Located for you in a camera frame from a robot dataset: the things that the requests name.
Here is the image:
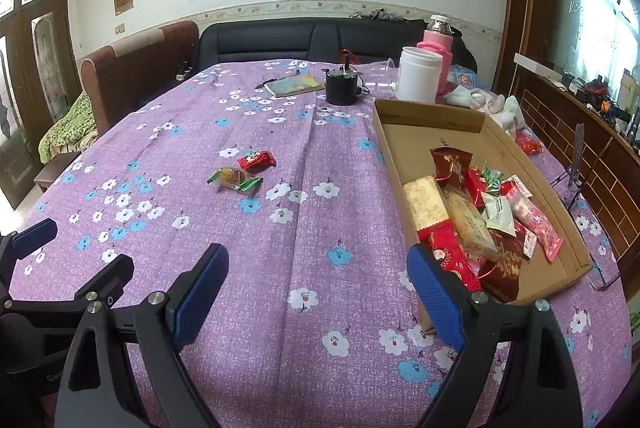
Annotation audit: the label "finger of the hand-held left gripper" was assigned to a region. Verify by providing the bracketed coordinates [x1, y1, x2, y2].
[0, 217, 58, 309]
[70, 252, 136, 314]

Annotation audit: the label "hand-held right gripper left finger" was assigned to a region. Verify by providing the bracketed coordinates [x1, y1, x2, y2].
[54, 243, 231, 428]

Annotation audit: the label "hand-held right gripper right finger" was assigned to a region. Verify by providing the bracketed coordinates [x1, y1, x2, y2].
[406, 244, 585, 428]

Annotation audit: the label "red cartoon snack packet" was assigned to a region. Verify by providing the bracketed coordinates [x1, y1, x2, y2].
[417, 228, 483, 293]

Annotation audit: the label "white green snack packet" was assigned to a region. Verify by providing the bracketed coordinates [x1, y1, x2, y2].
[481, 193, 517, 239]

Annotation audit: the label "small red snack packet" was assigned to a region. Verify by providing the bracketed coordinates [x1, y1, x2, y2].
[465, 167, 488, 209]

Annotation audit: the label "green-wrapped yellow candy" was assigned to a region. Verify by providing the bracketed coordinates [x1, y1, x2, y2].
[207, 165, 264, 193]

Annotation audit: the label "pink clear snack packet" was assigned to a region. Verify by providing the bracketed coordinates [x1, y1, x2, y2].
[505, 193, 565, 263]

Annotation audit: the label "green white candy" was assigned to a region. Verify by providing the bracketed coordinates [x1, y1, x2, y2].
[481, 165, 503, 194]

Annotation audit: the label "white red-label snack packet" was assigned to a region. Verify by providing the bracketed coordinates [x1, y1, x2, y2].
[500, 175, 535, 199]

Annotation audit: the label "small red candy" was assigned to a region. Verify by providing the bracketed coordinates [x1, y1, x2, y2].
[236, 150, 277, 171]

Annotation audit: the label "shallow cardboard box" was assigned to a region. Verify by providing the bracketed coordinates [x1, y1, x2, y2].
[372, 98, 596, 334]

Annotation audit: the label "green patterned cloth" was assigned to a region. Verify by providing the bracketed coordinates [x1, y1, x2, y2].
[39, 92, 98, 161]

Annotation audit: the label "purple floral tablecloth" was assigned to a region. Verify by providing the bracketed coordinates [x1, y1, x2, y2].
[9, 58, 633, 428]

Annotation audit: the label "eyeglasses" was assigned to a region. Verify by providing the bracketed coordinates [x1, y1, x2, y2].
[582, 228, 626, 293]

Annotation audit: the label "red patterned plastic bag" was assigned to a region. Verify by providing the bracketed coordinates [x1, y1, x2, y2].
[515, 131, 545, 156]

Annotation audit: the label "brown armchair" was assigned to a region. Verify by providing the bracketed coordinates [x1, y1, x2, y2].
[80, 20, 201, 139]

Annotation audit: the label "wooden glass door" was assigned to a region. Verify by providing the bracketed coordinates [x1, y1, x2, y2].
[0, 0, 81, 209]

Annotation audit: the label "grey phone stand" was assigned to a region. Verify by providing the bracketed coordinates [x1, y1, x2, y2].
[560, 123, 588, 209]

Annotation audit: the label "grey sock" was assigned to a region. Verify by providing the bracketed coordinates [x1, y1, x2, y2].
[445, 86, 487, 110]

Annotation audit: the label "white plastic jar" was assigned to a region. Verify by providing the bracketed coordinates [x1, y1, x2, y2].
[395, 46, 443, 103]

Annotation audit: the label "white printed plastic bag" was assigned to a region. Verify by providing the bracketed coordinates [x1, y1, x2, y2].
[447, 63, 478, 86]

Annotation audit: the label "black pen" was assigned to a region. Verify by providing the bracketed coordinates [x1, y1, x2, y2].
[254, 69, 302, 90]

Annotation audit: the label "wooden brick-pattern counter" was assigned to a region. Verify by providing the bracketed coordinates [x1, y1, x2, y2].
[512, 53, 640, 269]

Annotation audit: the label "clear plastic container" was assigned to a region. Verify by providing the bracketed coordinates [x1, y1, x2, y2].
[357, 58, 401, 95]

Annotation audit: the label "black cylindrical device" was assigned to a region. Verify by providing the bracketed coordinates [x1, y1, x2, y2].
[322, 63, 368, 106]

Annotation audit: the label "white flat box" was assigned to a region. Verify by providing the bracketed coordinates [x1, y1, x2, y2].
[514, 53, 556, 74]

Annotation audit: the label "pink sleeved bottle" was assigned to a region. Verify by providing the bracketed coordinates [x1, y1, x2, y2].
[416, 14, 458, 96]

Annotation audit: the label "black leather sofa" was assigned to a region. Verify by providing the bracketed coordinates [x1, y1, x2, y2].
[197, 17, 478, 74]

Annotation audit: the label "red black tool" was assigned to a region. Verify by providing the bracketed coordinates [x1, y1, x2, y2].
[582, 77, 611, 102]

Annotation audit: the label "bright window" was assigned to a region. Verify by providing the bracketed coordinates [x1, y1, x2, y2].
[547, 0, 640, 79]

